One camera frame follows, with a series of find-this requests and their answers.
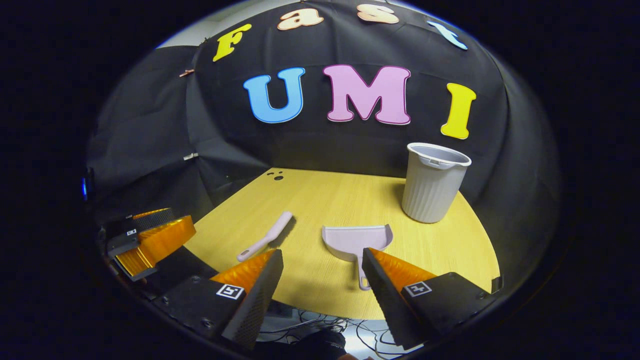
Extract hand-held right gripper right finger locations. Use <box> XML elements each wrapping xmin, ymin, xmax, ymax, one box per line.
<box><xmin>361</xmin><ymin>247</ymin><xmax>497</xmax><ymax>352</ymax></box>

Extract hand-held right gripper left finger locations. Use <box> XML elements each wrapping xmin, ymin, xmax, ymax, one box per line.
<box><xmin>151</xmin><ymin>248</ymin><xmax>285</xmax><ymax>351</ymax></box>

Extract pink dustpan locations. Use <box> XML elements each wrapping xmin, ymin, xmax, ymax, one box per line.
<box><xmin>321</xmin><ymin>224</ymin><xmax>394</xmax><ymax>291</ymax></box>

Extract small pink broom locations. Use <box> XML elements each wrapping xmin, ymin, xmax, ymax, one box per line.
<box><xmin>236</xmin><ymin>211</ymin><xmax>294</xmax><ymax>263</ymax></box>

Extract white ribbed garbage bin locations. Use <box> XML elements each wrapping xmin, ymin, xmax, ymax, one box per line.
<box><xmin>401</xmin><ymin>142</ymin><xmax>472</xmax><ymax>224</ymax></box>

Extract wooden desktop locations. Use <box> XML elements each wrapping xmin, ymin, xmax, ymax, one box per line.
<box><xmin>184</xmin><ymin>167</ymin><xmax>501</xmax><ymax>321</ymax></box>

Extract black device with blue light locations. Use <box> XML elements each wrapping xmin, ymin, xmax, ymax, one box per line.
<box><xmin>81</xmin><ymin>167</ymin><xmax>97</xmax><ymax>202</ymax></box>

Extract black floor cables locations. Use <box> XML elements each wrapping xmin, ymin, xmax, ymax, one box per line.
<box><xmin>257</xmin><ymin>309</ymin><xmax>401</xmax><ymax>357</ymax></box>

